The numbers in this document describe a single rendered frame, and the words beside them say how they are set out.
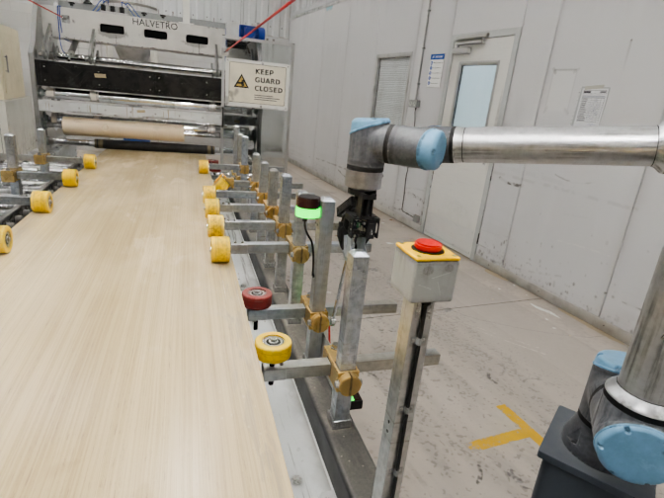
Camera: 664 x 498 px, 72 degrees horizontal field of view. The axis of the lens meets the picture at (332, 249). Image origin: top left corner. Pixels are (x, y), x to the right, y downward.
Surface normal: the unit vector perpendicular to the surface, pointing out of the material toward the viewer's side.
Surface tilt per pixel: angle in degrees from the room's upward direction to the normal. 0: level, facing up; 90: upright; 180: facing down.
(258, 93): 90
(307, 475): 0
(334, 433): 0
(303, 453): 0
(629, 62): 90
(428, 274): 90
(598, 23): 90
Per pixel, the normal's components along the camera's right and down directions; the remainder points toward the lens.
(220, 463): 0.09, -0.94
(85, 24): 0.29, 0.33
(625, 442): -0.43, 0.33
